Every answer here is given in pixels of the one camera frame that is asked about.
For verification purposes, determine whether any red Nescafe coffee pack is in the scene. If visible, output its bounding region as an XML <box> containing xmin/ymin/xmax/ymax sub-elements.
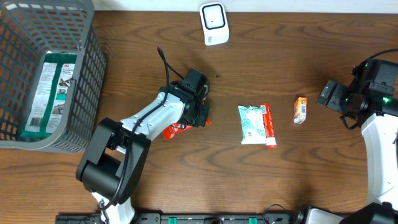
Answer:
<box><xmin>162</xmin><ymin>123</ymin><xmax>195</xmax><ymax>140</ymax></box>

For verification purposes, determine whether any orange tissue packet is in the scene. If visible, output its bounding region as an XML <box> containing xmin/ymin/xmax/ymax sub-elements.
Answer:
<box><xmin>294</xmin><ymin>97</ymin><xmax>307</xmax><ymax>124</ymax></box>

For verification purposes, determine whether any mint green wet wipes pack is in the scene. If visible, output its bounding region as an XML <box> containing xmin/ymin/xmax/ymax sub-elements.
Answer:
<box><xmin>238</xmin><ymin>105</ymin><xmax>267</xmax><ymax>144</ymax></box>

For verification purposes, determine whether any red Nescafe stick sachet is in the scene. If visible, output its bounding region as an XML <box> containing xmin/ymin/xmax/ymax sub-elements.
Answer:
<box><xmin>261</xmin><ymin>103</ymin><xmax>277</xmax><ymax>149</ymax></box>

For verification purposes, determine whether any green white 3M package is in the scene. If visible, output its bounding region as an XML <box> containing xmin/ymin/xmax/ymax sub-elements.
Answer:
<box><xmin>21</xmin><ymin>54</ymin><xmax>77</xmax><ymax>141</ymax></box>

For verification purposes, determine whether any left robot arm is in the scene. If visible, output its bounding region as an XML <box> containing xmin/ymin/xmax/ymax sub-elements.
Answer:
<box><xmin>76</xmin><ymin>81</ymin><xmax>210</xmax><ymax>223</ymax></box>

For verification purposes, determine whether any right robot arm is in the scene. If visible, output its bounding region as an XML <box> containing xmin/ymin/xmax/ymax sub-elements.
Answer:
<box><xmin>292</xmin><ymin>81</ymin><xmax>397</xmax><ymax>224</ymax></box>

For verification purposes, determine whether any white barcode scanner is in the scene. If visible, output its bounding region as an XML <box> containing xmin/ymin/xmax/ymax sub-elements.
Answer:
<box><xmin>199</xmin><ymin>2</ymin><xmax>229</xmax><ymax>46</ymax></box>

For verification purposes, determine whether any grey plastic mesh basket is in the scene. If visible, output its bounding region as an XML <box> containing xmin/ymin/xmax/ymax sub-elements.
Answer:
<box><xmin>1</xmin><ymin>0</ymin><xmax>106</xmax><ymax>153</ymax></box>

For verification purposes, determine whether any left black cable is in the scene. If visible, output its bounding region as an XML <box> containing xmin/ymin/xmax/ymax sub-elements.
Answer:
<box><xmin>98</xmin><ymin>46</ymin><xmax>187</xmax><ymax>224</ymax></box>

